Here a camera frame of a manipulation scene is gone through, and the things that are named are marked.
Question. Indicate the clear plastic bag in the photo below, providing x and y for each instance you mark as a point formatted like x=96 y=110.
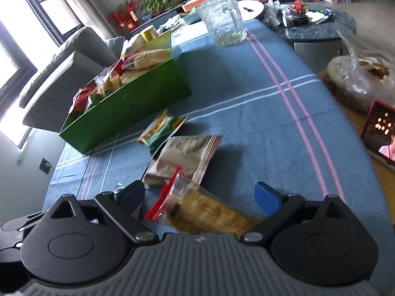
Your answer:
x=271 y=12

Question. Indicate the glass pitcher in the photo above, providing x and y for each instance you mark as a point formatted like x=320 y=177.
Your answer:
x=222 y=18

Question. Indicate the beige striped packet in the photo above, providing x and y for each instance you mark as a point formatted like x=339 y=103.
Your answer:
x=185 y=157

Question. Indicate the orange box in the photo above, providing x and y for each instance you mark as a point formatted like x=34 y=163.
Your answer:
x=192 y=5

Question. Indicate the clear bread packet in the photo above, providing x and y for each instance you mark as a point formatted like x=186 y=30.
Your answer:
x=151 y=57

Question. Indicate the green yellow packet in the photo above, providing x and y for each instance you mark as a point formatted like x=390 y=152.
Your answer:
x=160 y=129

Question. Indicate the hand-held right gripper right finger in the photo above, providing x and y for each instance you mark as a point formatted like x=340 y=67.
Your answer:
x=267 y=200

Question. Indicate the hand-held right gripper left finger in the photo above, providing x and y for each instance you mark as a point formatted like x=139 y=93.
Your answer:
x=132 y=195

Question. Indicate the black food tray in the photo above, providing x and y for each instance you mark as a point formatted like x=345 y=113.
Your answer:
x=296 y=18

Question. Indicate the potted green plant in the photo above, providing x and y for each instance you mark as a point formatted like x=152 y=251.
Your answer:
x=157 y=3

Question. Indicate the blue container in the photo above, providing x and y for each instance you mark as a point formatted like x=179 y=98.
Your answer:
x=191 y=19

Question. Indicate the wall socket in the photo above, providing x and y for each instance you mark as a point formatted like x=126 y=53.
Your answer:
x=46 y=165

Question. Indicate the red phone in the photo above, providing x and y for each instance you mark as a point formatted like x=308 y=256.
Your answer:
x=381 y=126

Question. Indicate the yellow can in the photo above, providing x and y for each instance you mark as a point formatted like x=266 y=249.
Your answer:
x=148 y=34

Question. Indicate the dark marble round table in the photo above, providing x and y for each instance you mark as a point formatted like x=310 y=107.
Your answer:
x=321 y=30

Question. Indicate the grey armchair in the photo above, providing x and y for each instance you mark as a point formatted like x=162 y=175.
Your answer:
x=52 y=92

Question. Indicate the red flower decoration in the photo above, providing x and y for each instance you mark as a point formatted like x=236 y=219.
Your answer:
x=123 y=12

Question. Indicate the round white table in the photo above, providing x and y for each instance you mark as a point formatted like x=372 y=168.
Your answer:
x=254 y=14

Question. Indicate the plastic bag of food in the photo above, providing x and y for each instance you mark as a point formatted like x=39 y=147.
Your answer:
x=355 y=77

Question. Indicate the window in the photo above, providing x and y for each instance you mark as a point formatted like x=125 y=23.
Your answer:
x=12 y=52

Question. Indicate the clear pastry packet red seal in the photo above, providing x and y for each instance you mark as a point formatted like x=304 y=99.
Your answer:
x=203 y=209

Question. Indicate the green cardboard box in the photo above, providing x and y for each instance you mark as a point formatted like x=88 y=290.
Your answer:
x=123 y=111

